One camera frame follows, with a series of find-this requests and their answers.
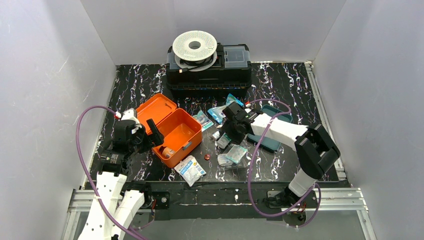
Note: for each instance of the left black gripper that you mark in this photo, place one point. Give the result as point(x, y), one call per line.
point(145, 136)

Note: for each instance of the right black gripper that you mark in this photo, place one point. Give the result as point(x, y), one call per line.
point(230, 125)

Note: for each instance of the brown medicine bottle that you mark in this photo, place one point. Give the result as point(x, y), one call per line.
point(166, 152)

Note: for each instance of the white medicine bottle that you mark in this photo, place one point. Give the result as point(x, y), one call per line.
point(223, 141)

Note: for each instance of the small blue capped bottle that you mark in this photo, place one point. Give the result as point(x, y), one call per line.
point(216, 135)

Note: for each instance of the orange medicine box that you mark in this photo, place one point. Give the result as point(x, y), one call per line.
point(182, 133)

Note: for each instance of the clear bag with teal packet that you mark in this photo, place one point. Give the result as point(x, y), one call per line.
point(234, 157)

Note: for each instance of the teal divided tray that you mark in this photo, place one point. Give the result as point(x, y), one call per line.
point(267, 143)

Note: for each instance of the white blue medicine sachet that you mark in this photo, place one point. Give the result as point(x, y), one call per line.
point(190, 170)

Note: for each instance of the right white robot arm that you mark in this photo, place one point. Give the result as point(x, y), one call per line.
point(315, 149)

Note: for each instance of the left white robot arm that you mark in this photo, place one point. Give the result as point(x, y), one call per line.
point(116, 201)

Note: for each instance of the blue cotton swab packet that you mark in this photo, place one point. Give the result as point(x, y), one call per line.
point(217, 112)

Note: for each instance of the small teal packet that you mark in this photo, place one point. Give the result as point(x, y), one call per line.
point(203, 120)

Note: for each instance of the black plastic toolbox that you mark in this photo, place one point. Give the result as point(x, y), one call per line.
point(227, 71)

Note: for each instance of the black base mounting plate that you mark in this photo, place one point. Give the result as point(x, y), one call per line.
point(215, 200)

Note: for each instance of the white filament spool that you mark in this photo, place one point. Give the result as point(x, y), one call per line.
point(195, 51)

